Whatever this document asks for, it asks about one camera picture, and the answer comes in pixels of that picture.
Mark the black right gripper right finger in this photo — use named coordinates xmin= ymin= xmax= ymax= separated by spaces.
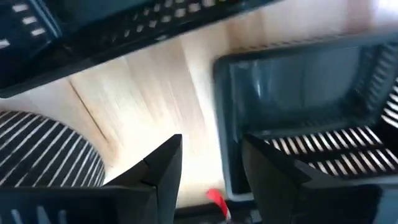
xmin=242 ymin=133 xmax=383 ymax=224

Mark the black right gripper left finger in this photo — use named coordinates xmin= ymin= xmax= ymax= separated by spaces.
xmin=104 ymin=134 xmax=183 ymax=224

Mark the red tag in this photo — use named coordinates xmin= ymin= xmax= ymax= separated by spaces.
xmin=205 ymin=188 xmax=233 ymax=220

